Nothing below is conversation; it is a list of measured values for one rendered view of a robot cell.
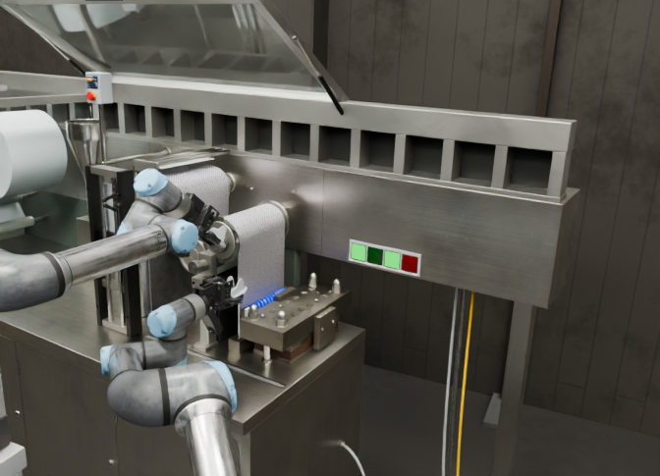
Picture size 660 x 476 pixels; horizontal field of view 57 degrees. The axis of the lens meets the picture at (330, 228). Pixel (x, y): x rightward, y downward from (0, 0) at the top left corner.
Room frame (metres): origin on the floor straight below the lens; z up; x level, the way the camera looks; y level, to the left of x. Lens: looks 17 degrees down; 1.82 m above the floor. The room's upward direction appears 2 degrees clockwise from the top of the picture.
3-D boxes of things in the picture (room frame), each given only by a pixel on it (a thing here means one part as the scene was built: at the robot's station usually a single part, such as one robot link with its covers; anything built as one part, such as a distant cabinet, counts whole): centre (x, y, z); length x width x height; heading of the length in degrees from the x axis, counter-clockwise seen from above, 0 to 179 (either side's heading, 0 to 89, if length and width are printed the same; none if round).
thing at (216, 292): (1.63, 0.33, 1.12); 0.12 x 0.08 x 0.09; 149
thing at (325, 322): (1.77, 0.00, 0.97); 0.10 x 0.03 x 0.11; 149
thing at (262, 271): (1.83, 0.21, 1.11); 0.23 x 0.01 x 0.18; 149
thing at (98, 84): (2.06, 0.78, 1.66); 0.07 x 0.07 x 0.10; 59
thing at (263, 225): (1.93, 0.38, 1.16); 0.39 x 0.23 x 0.51; 59
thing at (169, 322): (1.49, 0.41, 1.11); 0.11 x 0.08 x 0.09; 149
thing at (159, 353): (1.49, 0.43, 1.01); 0.11 x 0.08 x 0.11; 112
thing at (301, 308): (1.80, 0.09, 1.00); 0.40 x 0.16 x 0.06; 149
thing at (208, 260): (1.74, 0.38, 1.05); 0.06 x 0.05 x 0.31; 149
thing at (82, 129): (2.21, 0.89, 1.50); 0.14 x 0.14 x 0.06
